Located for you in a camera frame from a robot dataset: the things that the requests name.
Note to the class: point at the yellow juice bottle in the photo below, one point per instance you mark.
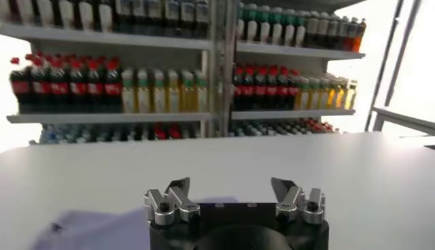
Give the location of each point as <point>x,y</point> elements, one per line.
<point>201,95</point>
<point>341,96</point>
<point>313,96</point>
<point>158,95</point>
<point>332,96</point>
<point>351,96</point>
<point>128,95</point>
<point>142,95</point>
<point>187,95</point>
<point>303,96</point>
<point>323,96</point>
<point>172,95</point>

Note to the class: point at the grey slanted beam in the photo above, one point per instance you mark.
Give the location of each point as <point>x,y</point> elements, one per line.
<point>404,51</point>

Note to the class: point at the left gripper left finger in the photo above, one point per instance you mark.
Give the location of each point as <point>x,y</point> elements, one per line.
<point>181,204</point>

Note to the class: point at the black slanted pole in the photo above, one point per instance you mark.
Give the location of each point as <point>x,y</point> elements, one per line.
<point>383,68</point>

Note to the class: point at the grey metal shelf unit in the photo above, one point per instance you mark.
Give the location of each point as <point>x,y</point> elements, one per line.
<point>289,114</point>
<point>102,118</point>

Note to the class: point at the dark bottle beige label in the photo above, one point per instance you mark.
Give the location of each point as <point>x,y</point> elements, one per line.
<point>312,30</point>
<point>323,32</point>

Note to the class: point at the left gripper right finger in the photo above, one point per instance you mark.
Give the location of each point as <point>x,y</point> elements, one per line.
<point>289,204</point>

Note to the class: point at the dark bottle grey label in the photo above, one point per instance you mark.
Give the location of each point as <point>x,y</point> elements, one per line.
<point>155,17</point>
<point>202,18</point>
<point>139,15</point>
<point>123,15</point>
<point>187,17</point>
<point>171,17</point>

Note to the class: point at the red cap cola bottle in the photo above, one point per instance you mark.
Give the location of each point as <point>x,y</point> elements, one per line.
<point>21,88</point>
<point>282,91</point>
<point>60,88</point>
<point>78,89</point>
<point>159,132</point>
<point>248,91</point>
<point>260,91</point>
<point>40,88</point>
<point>238,91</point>
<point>272,91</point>
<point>113,89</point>
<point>175,132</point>
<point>95,89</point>

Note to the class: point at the purple t-shirt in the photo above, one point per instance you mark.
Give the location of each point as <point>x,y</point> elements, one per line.
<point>102,231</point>

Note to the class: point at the white metal frame table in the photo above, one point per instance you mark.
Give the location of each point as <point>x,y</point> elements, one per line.
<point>404,119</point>

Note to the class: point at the red drink bottle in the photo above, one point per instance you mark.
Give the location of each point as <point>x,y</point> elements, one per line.
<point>360,39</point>

